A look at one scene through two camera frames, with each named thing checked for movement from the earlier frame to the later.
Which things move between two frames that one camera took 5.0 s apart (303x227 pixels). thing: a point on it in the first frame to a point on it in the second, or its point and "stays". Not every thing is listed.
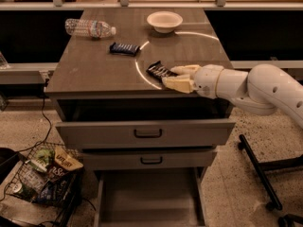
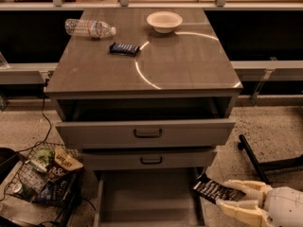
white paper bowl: [164, 22] stays
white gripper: [205, 79] to [284, 206]
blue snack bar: [124, 48] stays
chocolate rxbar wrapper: [160, 70] to [215, 191]
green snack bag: [43, 158] stays
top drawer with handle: [111, 134] stays
